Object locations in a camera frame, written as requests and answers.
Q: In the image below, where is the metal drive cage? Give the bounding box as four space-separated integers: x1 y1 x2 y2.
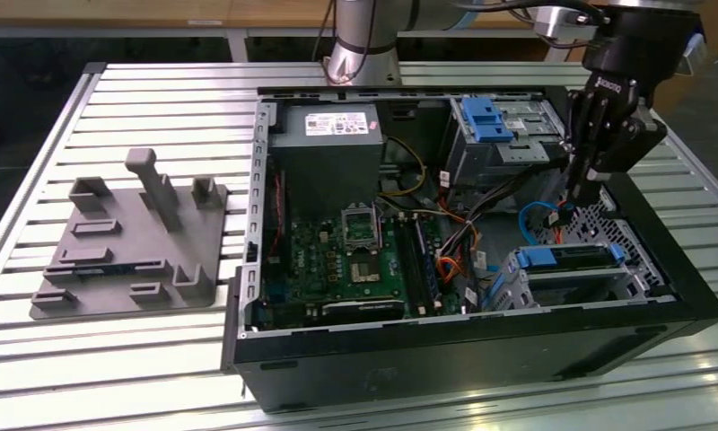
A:
446 96 570 172

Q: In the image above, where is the blue plastic drive latch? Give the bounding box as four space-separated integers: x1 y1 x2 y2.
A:
462 97 514 143

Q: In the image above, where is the black PC case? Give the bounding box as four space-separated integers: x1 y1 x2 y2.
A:
218 84 718 415

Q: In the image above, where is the grey parts rack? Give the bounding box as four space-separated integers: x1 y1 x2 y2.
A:
29 147 229 322

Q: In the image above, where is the blue disk wire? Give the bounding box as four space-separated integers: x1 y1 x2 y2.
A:
517 200 573 247

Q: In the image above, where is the metal socket cover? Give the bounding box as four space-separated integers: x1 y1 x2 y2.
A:
338 202 384 251

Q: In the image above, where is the green motherboard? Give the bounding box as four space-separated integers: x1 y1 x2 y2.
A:
257 208 460 321

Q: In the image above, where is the orange wire bundle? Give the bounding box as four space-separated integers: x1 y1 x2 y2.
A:
437 253 468 286

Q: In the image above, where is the black graphics card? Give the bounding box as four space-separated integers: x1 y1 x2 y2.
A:
302 299 406 322

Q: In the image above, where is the hard disk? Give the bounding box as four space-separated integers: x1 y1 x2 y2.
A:
517 244 628 270

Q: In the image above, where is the metal disk bay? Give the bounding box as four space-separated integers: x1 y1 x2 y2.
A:
489 242 660 311

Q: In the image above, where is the RAM slot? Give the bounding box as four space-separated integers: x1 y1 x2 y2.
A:
416 217 445 313
393 211 420 318

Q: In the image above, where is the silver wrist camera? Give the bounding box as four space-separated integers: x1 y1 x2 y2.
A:
530 4 610 46

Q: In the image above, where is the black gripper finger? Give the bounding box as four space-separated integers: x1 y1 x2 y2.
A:
584 106 670 207
560 87 613 207

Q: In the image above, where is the red yellow disk power wire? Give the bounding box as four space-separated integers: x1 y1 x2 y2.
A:
548 202 577 246

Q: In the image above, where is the black wire bundle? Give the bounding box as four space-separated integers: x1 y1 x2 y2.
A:
440 159 568 257

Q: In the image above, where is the wooden desk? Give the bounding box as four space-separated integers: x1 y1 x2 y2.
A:
0 0 612 64

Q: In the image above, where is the grey power supply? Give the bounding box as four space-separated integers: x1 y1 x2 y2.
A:
268 101 389 221

